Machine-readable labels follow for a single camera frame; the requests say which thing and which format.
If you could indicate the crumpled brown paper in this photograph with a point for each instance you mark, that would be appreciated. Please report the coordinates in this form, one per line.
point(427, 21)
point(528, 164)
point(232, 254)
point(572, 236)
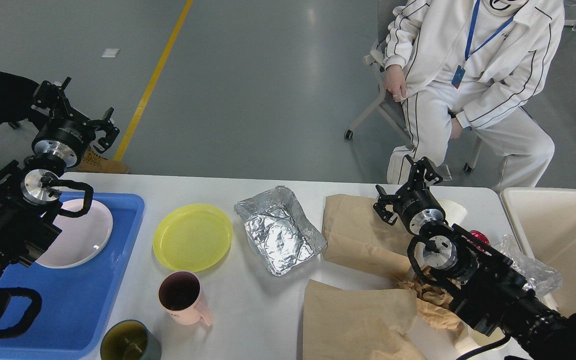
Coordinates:
point(433, 305)

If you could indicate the white cup lower right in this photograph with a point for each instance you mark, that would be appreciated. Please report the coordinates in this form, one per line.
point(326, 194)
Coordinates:
point(469, 339)

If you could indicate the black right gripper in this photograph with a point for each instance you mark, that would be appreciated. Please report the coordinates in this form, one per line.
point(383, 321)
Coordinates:
point(414, 204)

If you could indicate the red round object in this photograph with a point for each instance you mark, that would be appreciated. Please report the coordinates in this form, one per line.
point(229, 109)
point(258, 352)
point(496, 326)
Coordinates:
point(480, 236)

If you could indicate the pink ribbed mug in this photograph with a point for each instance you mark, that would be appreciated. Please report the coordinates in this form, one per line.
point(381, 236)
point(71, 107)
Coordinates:
point(181, 295)

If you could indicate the brown paper bag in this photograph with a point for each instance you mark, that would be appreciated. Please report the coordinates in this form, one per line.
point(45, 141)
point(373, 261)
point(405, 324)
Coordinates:
point(340, 324)
point(358, 239)

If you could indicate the brown paper bag upper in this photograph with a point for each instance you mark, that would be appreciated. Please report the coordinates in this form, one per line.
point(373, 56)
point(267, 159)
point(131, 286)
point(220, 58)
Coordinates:
point(358, 239)

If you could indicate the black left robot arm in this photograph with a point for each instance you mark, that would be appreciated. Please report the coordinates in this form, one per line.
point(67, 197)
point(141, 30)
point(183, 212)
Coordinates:
point(33, 196)

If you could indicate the yellow plastic plate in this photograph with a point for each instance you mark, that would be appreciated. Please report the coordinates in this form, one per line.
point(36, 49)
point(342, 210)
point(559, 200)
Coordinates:
point(193, 238)

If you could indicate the pink round plate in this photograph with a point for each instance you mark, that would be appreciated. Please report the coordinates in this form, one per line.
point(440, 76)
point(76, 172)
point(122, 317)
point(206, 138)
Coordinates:
point(80, 240)

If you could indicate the blue plastic tray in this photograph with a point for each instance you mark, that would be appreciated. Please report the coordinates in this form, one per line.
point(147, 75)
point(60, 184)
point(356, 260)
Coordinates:
point(76, 302)

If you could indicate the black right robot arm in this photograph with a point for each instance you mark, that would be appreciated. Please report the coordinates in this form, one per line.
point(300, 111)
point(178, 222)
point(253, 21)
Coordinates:
point(487, 293)

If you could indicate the person in white tracksuit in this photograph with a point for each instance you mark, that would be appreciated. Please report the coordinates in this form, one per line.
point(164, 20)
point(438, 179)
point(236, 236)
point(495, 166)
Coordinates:
point(470, 65)

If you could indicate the dark teal mug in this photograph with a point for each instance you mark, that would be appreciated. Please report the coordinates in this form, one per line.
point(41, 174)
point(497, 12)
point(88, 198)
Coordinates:
point(130, 340)

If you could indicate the crumpled aluminium foil tray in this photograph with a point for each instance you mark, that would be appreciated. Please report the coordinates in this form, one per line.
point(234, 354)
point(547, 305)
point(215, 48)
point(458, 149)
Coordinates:
point(279, 231)

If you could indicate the tan work boot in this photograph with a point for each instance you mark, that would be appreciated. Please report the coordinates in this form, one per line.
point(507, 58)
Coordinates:
point(92, 162)

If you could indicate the white paper scrap on floor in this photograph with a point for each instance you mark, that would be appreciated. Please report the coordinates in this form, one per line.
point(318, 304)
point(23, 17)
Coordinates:
point(110, 53)

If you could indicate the beige plastic bin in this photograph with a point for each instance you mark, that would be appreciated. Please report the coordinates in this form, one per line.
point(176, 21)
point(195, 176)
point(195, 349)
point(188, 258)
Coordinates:
point(543, 220)

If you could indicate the brown paper bag lower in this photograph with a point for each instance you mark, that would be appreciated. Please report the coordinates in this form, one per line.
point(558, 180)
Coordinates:
point(340, 324)

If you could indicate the clear plastic wrapper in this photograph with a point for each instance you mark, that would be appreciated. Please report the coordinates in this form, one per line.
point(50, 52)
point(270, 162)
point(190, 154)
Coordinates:
point(540, 277)

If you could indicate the white paper cup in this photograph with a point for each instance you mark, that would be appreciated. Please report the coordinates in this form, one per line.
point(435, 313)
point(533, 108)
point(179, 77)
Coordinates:
point(455, 213)

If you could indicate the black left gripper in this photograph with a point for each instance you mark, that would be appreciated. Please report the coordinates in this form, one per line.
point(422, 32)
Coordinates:
point(67, 139)

